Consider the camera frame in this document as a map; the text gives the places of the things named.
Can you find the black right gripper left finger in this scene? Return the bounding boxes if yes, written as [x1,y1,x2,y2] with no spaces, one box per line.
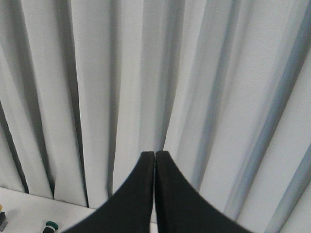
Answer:
[66,151,155,233]

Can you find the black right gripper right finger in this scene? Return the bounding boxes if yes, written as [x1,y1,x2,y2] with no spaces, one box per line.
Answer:
[155,151,248,233]

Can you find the green push button lying down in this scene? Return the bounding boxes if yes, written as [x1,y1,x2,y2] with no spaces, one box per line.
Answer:
[43,221,59,233]

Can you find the upright yellow push button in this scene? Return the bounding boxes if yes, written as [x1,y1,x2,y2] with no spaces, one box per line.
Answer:
[0,205,8,232]

